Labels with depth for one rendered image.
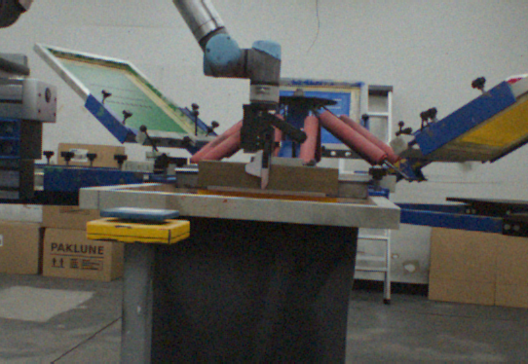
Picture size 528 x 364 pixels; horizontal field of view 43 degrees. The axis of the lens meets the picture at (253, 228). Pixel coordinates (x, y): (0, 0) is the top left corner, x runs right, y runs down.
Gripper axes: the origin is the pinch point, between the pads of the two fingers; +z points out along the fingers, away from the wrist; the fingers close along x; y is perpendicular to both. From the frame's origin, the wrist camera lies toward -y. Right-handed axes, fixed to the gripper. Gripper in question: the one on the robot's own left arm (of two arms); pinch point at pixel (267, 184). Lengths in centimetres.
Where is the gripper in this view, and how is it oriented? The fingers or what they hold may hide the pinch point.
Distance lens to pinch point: 172.6
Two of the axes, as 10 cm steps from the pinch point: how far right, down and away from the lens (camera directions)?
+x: -1.3, 0.8, -9.9
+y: -9.9, -0.7, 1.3
